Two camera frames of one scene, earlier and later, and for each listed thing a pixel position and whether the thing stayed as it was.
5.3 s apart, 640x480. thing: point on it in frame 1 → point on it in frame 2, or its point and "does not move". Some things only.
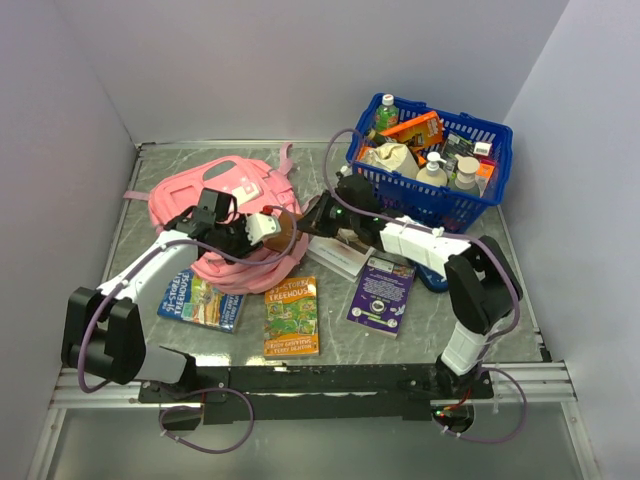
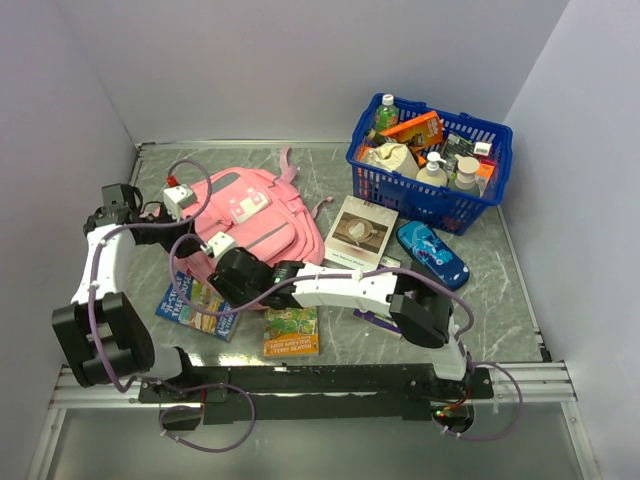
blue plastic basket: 405,196 does not move
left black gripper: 245,247 → 175,231
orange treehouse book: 291,318 does not move
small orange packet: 483,175 does not move
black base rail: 327,393 does not move
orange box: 423,131 does not move
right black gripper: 315,222 → 227,291
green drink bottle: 387,114 does not move
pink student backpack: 260,185 → 255,305
